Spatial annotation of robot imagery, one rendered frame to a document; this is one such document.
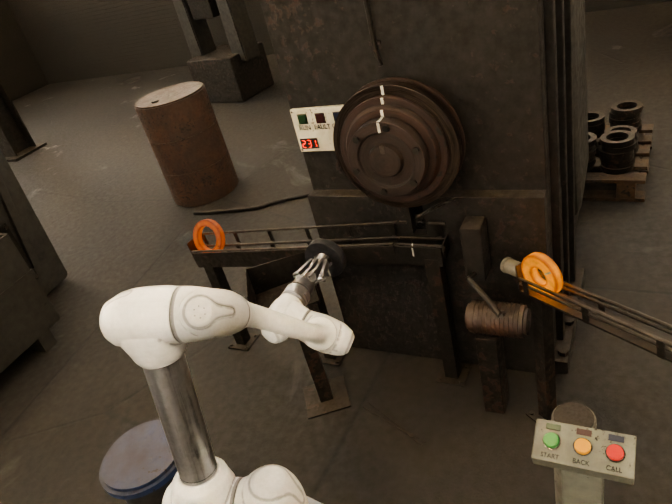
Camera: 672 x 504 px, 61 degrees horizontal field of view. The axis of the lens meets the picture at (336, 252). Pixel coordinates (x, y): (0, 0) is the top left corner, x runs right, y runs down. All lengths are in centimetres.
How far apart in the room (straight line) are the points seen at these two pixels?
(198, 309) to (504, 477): 146
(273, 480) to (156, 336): 52
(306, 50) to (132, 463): 160
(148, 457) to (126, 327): 95
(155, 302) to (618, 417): 183
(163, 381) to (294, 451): 123
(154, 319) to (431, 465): 140
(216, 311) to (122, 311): 22
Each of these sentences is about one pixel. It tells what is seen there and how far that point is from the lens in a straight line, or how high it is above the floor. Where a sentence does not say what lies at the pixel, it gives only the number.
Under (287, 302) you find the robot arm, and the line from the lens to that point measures 183.
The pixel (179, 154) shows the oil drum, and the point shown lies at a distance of 477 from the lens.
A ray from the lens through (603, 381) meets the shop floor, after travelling 266.
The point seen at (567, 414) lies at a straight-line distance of 184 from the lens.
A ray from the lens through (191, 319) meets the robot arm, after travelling 125.
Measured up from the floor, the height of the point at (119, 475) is 43.
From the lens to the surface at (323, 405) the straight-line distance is 269.
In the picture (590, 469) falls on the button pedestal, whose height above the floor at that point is 58.
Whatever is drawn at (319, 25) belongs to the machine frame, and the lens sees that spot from 218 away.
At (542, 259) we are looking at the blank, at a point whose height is 78.
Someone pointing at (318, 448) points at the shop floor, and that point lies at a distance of 255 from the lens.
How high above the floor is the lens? 192
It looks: 31 degrees down
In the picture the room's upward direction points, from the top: 16 degrees counter-clockwise
